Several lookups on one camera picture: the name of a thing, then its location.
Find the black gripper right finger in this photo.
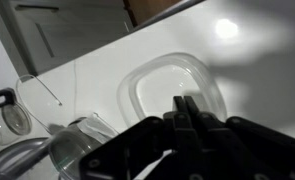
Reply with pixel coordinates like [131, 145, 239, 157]
[183, 95, 219, 135]

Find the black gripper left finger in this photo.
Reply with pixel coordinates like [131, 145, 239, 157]
[162, 95, 190, 135]

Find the large clear plastic bowl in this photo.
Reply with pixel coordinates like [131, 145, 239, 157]
[116, 51, 228, 130]

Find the clear glass jar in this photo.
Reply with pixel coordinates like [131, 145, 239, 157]
[48, 112, 120, 180]

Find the grey counter cabinet front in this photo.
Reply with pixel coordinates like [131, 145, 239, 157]
[0, 0, 206, 78]

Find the grey metal vessel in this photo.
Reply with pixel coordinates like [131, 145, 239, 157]
[0, 135, 56, 180]

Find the glass pot with black handle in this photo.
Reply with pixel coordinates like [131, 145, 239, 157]
[0, 87, 34, 147]

